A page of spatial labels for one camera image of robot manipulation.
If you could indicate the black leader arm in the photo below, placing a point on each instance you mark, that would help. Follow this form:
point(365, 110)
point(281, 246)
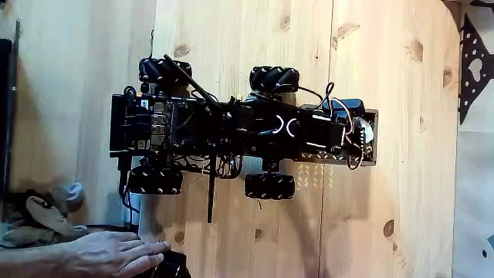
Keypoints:
point(175, 267)

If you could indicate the black perforated basket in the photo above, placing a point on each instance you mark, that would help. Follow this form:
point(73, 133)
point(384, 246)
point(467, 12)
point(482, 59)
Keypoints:
point(328, 157)

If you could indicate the grey sock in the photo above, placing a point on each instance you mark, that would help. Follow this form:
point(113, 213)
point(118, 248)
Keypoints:
point(71, 192)

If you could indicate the beige sock with dark trim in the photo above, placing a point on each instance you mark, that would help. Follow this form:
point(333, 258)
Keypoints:
point(48, 216)

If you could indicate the crumpled grey-beige sock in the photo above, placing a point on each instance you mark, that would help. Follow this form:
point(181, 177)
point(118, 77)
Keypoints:
point(19, 235)

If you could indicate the person's hand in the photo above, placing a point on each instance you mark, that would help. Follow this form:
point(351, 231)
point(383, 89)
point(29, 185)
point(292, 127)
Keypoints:
point(108, 251)

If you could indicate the black mecanum wheel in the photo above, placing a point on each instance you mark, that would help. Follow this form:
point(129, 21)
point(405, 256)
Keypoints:
point(274, 79)
point(270, 186)
point(154, 181)
point(164, 71)

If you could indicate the black dotted star-shaped mat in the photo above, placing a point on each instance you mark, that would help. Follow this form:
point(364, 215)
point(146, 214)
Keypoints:
point(472, 50)

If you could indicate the black antenna rod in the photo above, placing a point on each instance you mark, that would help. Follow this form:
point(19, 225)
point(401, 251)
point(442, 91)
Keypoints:
point(211, 193)
point(189, 79)

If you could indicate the black mobile robot chassis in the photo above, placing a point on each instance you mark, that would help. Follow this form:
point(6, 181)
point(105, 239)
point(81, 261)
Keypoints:
point(135, 123)

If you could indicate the thin dark rod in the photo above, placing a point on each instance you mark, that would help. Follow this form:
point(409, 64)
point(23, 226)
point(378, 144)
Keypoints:
point(13, 77)

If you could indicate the black flat panel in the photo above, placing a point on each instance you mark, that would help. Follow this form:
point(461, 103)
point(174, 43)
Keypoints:
point(4, 116)

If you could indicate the black oval camera box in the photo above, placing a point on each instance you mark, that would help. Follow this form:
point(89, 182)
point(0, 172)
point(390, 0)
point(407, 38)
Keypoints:
point(347, 105)

